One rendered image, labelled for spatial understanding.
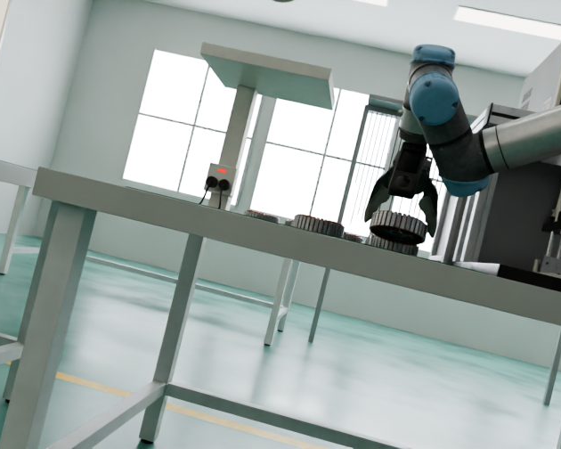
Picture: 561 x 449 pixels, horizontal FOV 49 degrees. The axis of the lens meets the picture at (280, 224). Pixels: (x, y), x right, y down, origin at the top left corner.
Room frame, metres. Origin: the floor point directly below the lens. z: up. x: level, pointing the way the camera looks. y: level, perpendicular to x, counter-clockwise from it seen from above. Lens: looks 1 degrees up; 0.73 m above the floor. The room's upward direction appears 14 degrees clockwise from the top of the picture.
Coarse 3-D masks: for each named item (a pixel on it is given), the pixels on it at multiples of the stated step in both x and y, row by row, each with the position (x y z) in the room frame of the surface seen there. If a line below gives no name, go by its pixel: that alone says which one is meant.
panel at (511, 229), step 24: (528, 168) 1.45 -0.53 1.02; (552, 168) 1.44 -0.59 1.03; (504, 192) 1.45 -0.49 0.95; (528, 192) 1.45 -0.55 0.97; (552, 192) 1.44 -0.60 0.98; (504, 216) 1.45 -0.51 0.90; (528, 216) 1.44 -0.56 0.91; (456, 240) 1.46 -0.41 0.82; (504, 240) 1.45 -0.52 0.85; (528, 240) 1.44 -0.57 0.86; (504, 264) 1.45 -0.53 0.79; (528, 264) 1.44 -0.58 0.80
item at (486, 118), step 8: (496, 104) 1.31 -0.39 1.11; (488, 112) 1.32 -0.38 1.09; (496, 112) 1.31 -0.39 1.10; (504, 112) 1.31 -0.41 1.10; (512, 112) 1.31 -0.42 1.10; (520, 112) 1.31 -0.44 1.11; (528, 112) 1.31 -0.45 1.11; (480, 120) 1.41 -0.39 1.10; (488, 120) 1.31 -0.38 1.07; (496, 120) 1.31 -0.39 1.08; (504, 120) 1.31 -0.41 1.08; (472, 128) 1.50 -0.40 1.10; (480, 128) 1.38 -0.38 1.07
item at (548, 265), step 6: (540, 258) 1.33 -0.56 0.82; (546, 258) 1.31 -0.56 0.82; (552, 258) 1.31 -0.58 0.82; (558, 258) 1.31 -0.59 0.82; (546, 264) 1.31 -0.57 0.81; (552, 264) 1.31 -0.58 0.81; (558, 264) 1.31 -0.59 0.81; (540, 270) 1.32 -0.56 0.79; (546, 270) 1.31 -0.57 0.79; (552, 270) 1.31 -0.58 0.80; (558, 270) 1.31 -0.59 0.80
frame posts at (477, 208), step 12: (492, 180) 1.30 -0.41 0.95; (480, 192) 1.30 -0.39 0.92; (492, 192) 1.29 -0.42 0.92; (468, 204) 1.40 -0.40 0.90; (480, 204) 1.30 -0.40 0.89; (468, 216) 1.40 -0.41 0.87; (480, 216) 1.30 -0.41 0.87; (468, 228) 1.32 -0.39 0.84; (480, 228) 1.30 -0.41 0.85; (468, 240) 1.30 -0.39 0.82; (480, 240) 1.30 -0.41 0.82; (456, 252) 1.40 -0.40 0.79; (468, 252) 1.30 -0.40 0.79
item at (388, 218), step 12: (372, 216) 1.21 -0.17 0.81; (384, 216) 1.18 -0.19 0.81; (396, 216) 1.17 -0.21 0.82; (408, 216) 1.16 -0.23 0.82; (372, 228) 1.21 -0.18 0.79; (384, 228) 1.18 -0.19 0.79; (396, 228) 1.17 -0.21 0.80; (408, 228) 1.16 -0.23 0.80; (420, 228) 1.17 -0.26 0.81; (396, 240) 1.25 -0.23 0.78; (408, 240) 1.23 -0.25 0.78; (420, 240) 1.19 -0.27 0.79
